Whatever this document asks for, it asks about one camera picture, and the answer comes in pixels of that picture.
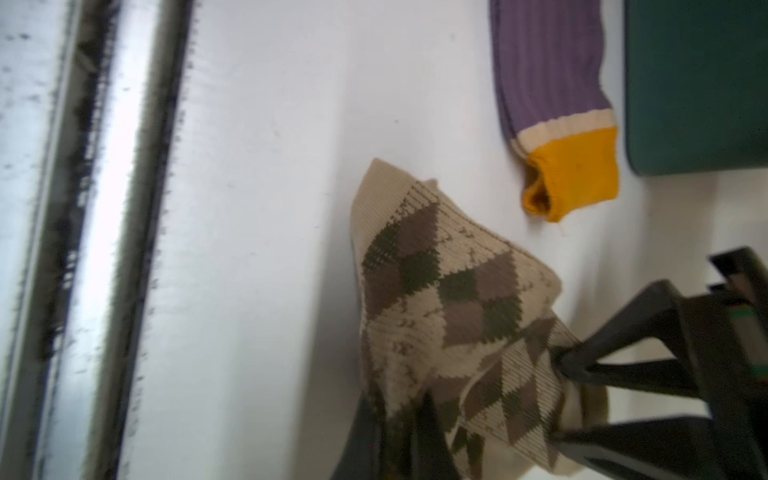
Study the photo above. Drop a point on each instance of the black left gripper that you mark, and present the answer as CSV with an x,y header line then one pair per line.
x,y
718,344

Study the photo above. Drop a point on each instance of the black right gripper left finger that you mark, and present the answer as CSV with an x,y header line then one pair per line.
x,y
361,455

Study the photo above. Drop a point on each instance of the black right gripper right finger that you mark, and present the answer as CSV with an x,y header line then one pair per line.
x,y
432,459

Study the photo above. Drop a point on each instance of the beige argyle sock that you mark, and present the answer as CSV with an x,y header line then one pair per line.
x,y
451,309

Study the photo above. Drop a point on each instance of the green plastic organizer tray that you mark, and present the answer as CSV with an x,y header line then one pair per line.
x,y
695,86

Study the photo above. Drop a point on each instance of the purple sock yellow cuff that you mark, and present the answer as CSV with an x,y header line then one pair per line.
x,y
547,58

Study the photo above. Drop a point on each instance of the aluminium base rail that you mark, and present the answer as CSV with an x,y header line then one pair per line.
x,y
89,94

